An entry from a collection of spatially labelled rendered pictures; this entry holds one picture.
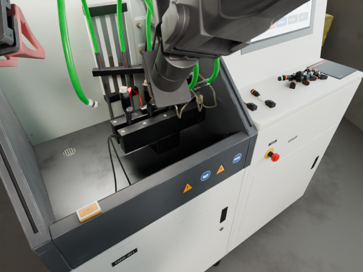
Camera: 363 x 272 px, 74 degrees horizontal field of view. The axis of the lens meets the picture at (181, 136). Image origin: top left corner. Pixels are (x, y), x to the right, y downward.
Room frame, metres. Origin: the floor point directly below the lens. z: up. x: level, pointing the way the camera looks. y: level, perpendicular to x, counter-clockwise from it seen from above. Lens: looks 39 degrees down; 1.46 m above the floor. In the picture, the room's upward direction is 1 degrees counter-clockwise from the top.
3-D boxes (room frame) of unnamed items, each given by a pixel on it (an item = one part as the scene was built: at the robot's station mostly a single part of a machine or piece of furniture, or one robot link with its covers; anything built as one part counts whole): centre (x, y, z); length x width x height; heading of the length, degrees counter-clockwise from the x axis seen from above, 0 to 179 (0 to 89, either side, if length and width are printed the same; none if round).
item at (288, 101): (0.92, -0.49, 0.96); 0.70 x 0.22 x 0.03; 124
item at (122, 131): (0.72, 0.07, 0.91); 0.34 x 0.10 x 0.15; 124
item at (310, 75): (0.94, -0.52, 1.01); 0.23 x 0.11 x 0.06; 124
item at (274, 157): (0.67, -0.36, 0.80); 0.05 x 0.04 x 0.05; 124
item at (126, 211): (0.45, 0.04, 0.87); 0.62 x 0.04 x 0.16; 124
